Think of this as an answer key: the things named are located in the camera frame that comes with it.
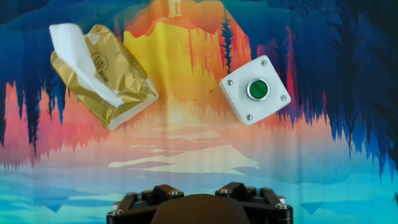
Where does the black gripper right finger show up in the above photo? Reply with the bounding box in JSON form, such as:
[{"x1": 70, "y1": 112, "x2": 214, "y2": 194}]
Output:
[{"x1": 214, "y1": 182, "x2": 294, "y2": 224}]

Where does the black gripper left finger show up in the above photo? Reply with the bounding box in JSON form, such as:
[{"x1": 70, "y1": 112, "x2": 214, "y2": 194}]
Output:
[{"x1": 106, "y1": 184, "x2": 185, "y2": 224}]

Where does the white napkin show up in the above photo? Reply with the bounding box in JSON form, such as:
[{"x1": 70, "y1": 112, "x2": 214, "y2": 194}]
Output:
[{"x1": 49, "y1": 22, "x2": 124, "y2": 108}]

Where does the colourful forest print cloth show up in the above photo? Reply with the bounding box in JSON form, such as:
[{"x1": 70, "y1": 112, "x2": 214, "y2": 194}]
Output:
[{"x1": 0, "y1": 0, "x2": 398, "y2": 224}]

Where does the white box with green button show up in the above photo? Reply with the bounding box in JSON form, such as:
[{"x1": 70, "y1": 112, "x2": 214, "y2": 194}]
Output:
[{"x1": 219, "y1": 55, "x2": 292, "y2": 126}]

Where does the gold tissue pack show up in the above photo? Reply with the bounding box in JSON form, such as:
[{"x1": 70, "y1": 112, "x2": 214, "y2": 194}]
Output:
[{"x1": 50, "y1": 24, "x2": 160, "y2": 131}]

